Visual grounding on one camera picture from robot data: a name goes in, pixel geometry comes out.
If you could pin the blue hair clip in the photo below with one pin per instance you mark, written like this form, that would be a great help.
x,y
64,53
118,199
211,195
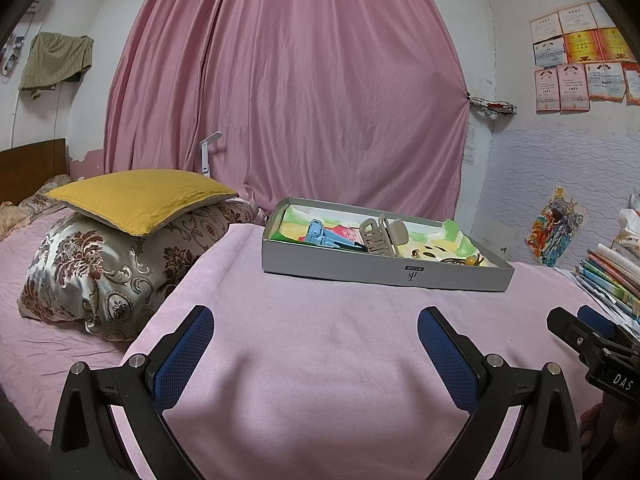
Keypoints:
x,y
317,232

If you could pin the green hanging cloth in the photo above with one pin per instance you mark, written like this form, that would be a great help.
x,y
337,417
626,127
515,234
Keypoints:
x,y
55,60

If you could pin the yellow bead ornament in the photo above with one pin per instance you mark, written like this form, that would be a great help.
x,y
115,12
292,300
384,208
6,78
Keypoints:
x,y
471,260

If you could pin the group of wall certificates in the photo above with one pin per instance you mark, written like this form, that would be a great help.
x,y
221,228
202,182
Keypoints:
x,y
580,60

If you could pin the white plastic bag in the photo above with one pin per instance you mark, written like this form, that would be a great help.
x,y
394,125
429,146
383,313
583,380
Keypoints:
x,y
630,232

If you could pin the colourful wall picture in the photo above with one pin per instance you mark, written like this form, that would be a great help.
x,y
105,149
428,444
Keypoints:
x,y
555,230

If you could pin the pink curtain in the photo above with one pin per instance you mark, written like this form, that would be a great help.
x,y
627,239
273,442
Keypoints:
x,y
300,85

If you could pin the yellow pillow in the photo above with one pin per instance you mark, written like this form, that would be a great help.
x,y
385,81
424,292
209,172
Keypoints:
x,y
145,197

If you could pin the white folding lamp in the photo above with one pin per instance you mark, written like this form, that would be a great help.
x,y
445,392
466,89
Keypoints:
x,y
206,155

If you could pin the wooden headboard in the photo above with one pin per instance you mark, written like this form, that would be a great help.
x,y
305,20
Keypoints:
x,y
30,170

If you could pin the grey shallow box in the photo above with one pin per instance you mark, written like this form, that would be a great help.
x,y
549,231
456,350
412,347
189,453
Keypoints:
x,y
350,267

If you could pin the beige floral quilt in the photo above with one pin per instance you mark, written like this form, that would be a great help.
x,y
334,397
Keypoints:
x,y
30,205

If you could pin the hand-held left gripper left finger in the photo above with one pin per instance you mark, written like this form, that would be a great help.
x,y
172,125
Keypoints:
x,y
182,355

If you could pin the grey hair claw clip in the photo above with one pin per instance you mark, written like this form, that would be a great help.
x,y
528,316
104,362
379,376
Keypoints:
x,y
382,237

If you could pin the person's right hand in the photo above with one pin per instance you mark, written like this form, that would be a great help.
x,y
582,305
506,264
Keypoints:
x,y
591,422

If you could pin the pink bed sheet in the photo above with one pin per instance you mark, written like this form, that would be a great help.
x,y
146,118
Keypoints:
x,y
35,350

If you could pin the black comb hair clip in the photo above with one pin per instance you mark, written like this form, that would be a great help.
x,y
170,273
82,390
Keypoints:
x,y
356,246

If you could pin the stack of books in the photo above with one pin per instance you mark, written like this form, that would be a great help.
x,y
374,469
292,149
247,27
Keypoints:
x,y
612,280

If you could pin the brown floral satin pillow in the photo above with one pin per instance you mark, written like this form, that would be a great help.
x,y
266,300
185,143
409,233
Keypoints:
x,y
100,280

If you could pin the metal wall fixture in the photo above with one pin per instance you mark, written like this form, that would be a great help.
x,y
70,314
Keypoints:
x,y
9,57

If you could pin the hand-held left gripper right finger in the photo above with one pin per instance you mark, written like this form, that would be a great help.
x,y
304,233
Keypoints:
x,y
447,360

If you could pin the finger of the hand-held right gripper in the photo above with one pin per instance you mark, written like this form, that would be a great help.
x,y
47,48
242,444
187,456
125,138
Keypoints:
x,y
575,335
597,319

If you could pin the pink blanket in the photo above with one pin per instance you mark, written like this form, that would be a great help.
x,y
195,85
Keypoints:
x,y
325,360

